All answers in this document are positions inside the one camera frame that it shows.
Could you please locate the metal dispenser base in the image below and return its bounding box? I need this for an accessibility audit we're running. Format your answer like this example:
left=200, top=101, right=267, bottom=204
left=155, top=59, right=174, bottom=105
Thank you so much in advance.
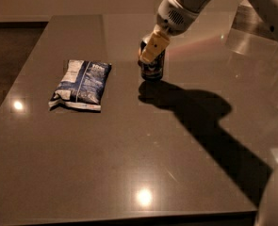
left=232, top=0, right=274, bottom=40

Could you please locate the dark blue pepsi can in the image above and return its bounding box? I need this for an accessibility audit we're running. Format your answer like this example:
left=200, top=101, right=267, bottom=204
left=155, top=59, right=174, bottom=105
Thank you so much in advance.
left=138, top=51, right=165, bottom=81

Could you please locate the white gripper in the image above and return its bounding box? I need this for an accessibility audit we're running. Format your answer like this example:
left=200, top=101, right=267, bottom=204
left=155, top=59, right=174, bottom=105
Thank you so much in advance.
left=139, top=0, right=198, bottom=64

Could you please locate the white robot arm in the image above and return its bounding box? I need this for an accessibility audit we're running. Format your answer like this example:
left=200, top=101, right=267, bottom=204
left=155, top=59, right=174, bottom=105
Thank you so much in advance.
left=139, top=0, right=278, bottom=80

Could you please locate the blue chip bag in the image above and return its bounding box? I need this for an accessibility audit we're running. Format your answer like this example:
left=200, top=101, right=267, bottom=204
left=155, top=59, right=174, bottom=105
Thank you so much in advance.
left=48, top=59, right=111, bottom=111

